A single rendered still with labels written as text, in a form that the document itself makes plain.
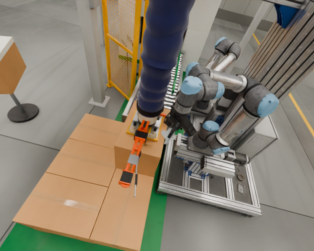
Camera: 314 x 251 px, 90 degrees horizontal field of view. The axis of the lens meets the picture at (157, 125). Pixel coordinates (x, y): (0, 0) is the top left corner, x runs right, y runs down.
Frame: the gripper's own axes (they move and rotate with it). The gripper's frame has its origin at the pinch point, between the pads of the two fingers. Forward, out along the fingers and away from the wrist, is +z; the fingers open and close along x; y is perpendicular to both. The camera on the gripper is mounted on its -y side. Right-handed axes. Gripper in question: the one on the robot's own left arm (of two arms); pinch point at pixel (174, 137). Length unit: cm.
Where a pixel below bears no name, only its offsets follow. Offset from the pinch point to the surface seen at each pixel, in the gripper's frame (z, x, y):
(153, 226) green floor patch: 141, 9, -24
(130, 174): 31.7, 20.7, 9.9
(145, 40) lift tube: -31, -17, 44
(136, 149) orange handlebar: 32.6, 4.5, 20.7
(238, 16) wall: 109, -945, 264
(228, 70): 122, -383, 66
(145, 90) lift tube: 2.5, -18.5, 39.6
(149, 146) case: 47, -12, 21
